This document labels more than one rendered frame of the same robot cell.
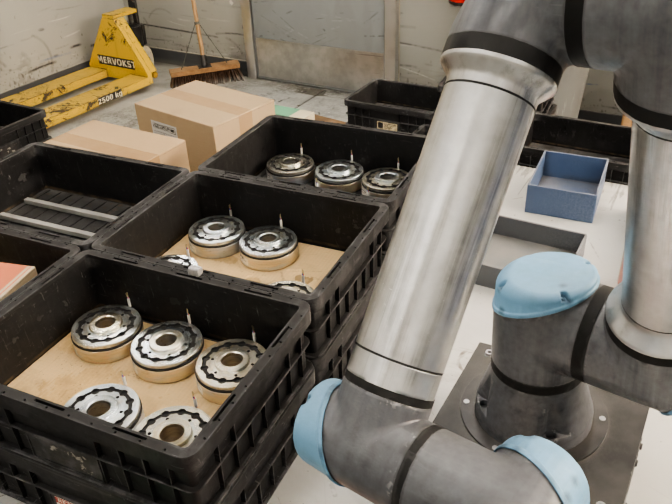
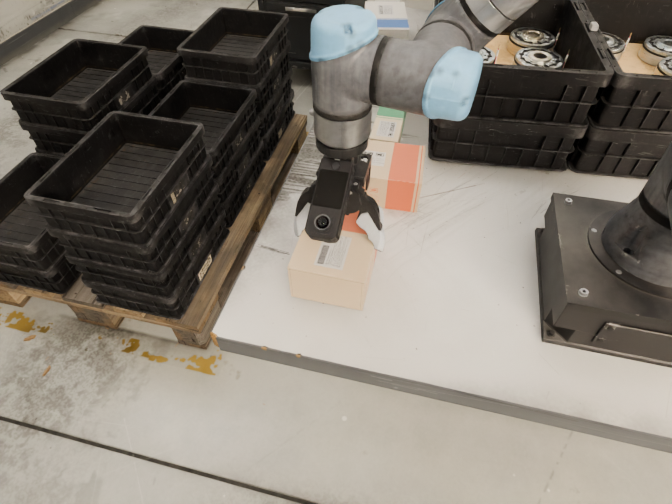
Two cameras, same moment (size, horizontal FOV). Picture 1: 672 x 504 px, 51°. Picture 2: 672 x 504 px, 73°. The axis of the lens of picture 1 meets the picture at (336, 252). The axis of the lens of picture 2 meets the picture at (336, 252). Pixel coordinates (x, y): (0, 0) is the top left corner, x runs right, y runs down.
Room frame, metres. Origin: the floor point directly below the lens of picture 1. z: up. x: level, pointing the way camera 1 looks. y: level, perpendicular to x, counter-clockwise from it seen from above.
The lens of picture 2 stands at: (0.08, -0.55, 1.32)
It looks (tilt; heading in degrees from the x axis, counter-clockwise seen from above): 49 degrees down; 73
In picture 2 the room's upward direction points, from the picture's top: straight up
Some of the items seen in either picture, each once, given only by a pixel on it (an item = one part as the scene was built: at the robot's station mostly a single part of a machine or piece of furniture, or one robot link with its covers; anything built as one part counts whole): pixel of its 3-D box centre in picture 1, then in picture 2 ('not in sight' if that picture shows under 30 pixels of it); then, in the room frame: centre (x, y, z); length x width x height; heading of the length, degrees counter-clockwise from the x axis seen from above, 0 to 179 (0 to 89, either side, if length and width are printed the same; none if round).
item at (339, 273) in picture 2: not in sight; (337, 252); (0.23, -0.07, 0.76); 0.16 x 0.12 x 0.07; 59
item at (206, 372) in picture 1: (232, 363); not in sight; (0.74, 0.15, 0.86); 0.10 x 0.10 x 0.01
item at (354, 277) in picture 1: (248, 257); (653, 63); (1.00, 0.15, 0.87); 0.40 x 0.30 x 0.11; 64
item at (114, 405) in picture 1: (98, 409); not in sight; (0.66, 0.31, 0.86); 0.05 x 0.05 x 0.01
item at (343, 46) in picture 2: not in sight; (345, 63); (0.24, -0.06, 1.07); 0.09 x 0.08 x 0.11; 141
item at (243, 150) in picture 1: (324, 181); not in sight; (1.27, 0.02, 0.87); 0.40 x 0.30 x 0.11; 64
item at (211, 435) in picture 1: (128, 340); (515, 29); (0.73, 0.28, 0.92); 0.40 x 0.30 x 0.02; 64
